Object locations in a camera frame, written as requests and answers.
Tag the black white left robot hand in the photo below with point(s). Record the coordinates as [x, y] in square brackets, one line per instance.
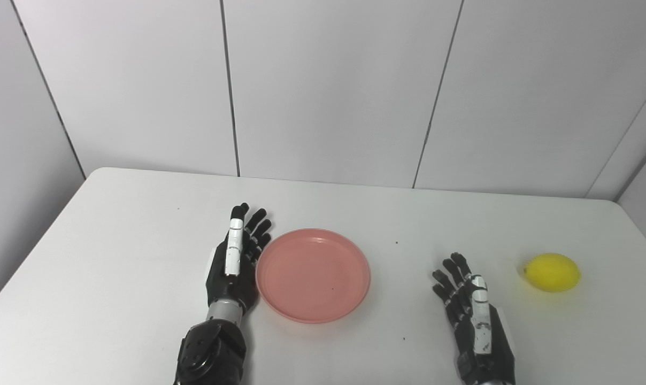
[237, 286]

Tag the pink round plate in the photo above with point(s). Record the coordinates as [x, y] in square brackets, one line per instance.
[312, 275]

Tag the yellow lemon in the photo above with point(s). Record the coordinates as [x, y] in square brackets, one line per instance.
[550, 272]

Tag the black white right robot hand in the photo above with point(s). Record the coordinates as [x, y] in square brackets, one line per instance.
[483, 347]

